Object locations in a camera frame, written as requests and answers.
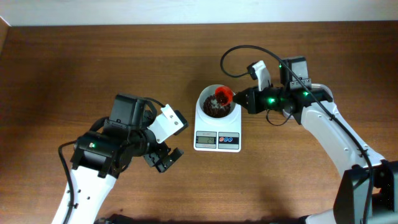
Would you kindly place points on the orange measuring scoop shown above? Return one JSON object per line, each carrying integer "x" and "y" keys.
{"x": 224, "y": 95}

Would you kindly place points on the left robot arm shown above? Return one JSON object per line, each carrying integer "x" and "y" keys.
{"x": 91, "y": 175}

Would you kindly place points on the white round bowl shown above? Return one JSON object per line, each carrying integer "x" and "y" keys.
{"x": 210, "y": 90}

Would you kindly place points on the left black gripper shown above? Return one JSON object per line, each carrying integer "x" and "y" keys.
{"x": 161, "y": 150}

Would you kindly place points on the adzuki beans in bowl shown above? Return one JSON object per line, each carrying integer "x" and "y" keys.
{"x": 216, "y": 107}

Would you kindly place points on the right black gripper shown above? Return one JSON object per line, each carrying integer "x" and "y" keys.
{"x": 250, "y": 100}

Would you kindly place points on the white digital kitchen scale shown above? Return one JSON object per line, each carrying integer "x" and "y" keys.
{"x": 218, "y": 135}

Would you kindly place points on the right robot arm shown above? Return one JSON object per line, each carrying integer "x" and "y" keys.
{"x": 368, "y": 188}

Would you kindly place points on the clear plastic food container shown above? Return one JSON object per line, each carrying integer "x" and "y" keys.
{"x": 315, "y": 86}

